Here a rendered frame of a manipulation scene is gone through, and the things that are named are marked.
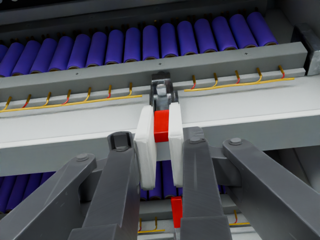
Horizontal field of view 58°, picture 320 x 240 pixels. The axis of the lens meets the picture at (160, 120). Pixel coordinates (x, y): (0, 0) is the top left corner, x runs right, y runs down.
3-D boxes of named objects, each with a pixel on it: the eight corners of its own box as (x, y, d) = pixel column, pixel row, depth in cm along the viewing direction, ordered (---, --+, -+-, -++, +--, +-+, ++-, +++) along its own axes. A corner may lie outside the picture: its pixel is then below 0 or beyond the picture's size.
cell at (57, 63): (76, 47, 36) (67, 81, 31) (62, 49, 36) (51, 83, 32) (72, 35, 35) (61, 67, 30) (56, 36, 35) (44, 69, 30)
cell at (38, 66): (60, 50, 36) (48, 83, 32) (46, 51, 36) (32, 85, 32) (55, 36, 35) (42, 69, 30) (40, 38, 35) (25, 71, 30)
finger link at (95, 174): (137, 196, 13) (74, 203, 14) (144, 154, 18) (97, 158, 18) (132, 167, 13) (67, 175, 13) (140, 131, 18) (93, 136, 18)
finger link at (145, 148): (155, 190, 15) (141, 192, 15) (157, 142, 22) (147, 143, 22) (147, 137, 14) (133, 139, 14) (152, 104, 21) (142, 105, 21)
